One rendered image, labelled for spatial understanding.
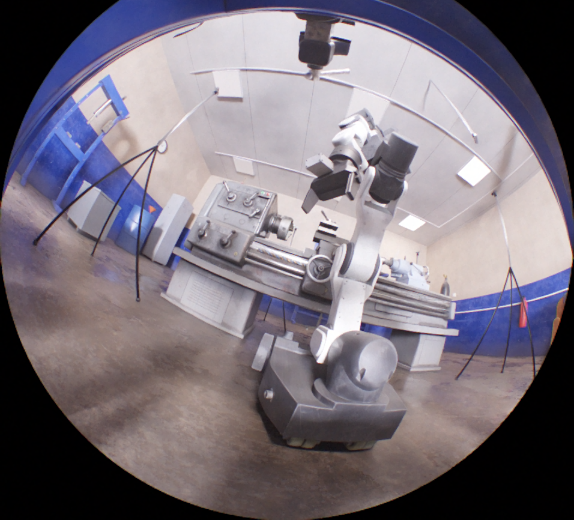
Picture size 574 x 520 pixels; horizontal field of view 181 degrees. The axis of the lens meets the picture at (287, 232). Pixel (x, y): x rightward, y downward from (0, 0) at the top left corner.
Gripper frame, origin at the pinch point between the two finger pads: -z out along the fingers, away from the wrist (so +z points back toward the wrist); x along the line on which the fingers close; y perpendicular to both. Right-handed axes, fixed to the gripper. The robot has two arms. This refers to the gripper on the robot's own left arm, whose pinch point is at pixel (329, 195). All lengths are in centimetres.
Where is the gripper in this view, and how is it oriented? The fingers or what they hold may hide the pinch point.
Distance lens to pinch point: 37.4
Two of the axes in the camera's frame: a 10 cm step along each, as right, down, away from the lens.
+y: -6.0, -6.9, -4.1
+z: 4.4, -7.1, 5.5
